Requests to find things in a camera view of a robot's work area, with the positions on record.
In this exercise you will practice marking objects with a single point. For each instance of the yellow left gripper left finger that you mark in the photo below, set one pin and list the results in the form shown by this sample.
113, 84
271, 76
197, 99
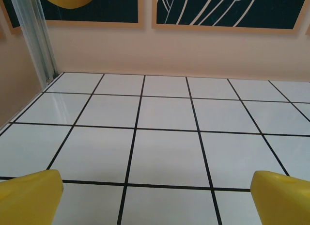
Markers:
26, 200

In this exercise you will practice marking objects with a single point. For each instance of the aluminium corner post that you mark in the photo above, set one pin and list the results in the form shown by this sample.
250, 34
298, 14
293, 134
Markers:
36, 40

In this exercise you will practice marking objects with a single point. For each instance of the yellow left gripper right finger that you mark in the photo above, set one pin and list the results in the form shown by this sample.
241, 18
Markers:
283, 203

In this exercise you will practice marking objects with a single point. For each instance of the orange oval leaf wall panel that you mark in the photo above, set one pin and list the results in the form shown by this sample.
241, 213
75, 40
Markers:
109, 6

